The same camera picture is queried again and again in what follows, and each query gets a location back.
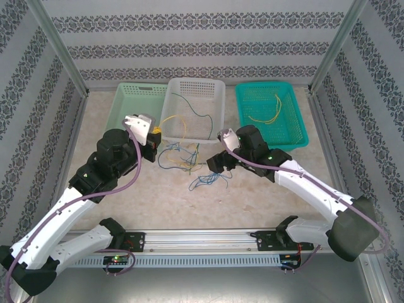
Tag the white plastic basket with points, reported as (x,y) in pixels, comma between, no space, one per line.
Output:
(189,85)

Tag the small controller circuit board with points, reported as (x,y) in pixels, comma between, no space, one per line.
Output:
(292,262)
(116,259)

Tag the grey metal panel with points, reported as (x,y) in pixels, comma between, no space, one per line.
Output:
(202,284)

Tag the teal plastic basket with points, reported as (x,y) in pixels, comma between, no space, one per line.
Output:
(262,104)

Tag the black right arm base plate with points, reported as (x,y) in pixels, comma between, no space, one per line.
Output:
(265,241)

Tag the aluminium frame post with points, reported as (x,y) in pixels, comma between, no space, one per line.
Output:
(57,47)
(339,44)

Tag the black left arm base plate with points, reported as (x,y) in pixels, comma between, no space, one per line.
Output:
(137,241)

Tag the pale green plastic basket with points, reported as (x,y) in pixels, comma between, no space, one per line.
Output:
(135,104)

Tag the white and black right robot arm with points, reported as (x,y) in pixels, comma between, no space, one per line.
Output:
(315,189)

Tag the aluminium mounting rail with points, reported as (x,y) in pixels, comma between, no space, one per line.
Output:
(202,240)

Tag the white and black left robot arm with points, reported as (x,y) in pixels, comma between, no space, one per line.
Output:
(63,221)

